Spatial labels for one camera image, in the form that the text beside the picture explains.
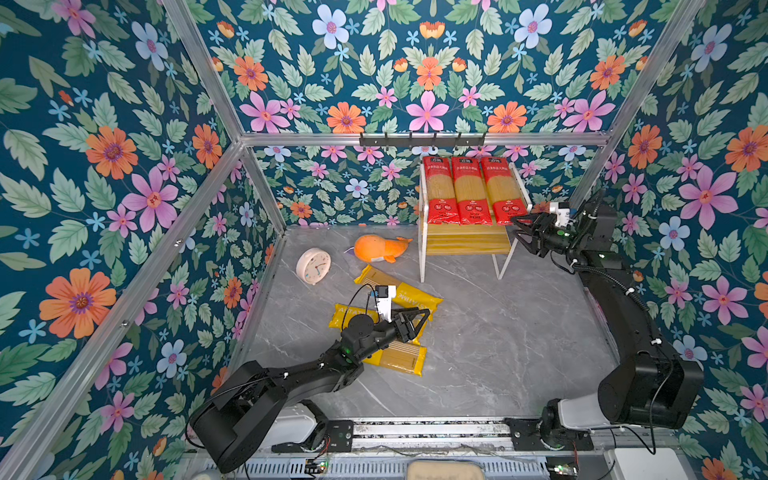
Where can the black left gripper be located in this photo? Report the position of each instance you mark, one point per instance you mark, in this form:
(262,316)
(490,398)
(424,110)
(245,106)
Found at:
(405,330)

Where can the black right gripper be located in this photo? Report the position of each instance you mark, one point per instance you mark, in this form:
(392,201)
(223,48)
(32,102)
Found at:
(542,228)

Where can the red spaghetti bag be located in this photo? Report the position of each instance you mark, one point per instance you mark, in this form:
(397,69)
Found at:
(503,189)
(441,199)

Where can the red spaghetti bag under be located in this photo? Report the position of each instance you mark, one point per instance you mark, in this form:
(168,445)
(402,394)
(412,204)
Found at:
(470,192)

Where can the red spaghetti bag front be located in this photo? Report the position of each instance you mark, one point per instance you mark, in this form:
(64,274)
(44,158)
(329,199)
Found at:
(441,199)

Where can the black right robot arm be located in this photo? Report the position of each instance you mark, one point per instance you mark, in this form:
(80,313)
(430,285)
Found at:
(651,386)

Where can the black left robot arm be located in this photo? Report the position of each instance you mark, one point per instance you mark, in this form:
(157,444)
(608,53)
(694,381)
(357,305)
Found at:
(232,424)

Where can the yellow Pastatime bag top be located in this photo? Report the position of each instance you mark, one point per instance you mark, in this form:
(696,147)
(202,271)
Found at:
(406,294)

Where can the yellow pastatime bag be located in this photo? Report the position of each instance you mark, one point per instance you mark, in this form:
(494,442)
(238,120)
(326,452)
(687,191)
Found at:
(401,357)
(343,314)
(406,294)

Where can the yellow Pastatime bag lower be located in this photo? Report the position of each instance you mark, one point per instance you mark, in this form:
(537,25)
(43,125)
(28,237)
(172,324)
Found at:
(401,357)

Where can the yellow Pastatime bag middle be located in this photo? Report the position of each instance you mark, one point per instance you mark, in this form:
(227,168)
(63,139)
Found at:
(343,314)

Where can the orange plush whale toy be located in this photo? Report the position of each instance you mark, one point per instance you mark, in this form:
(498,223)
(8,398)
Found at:
(372,248)

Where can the round pink alarm clock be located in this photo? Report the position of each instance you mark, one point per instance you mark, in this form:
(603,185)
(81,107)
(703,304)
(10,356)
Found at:
(313,266)

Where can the beige padded object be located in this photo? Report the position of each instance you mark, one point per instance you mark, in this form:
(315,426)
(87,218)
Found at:
(443,470)

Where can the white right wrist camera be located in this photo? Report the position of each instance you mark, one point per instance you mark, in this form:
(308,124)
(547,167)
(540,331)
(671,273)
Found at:
(561,212)

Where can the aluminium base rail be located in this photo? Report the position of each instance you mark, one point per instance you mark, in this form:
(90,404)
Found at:
(498,436)

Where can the black hook rail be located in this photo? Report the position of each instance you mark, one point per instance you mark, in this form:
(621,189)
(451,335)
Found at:
(438,140)

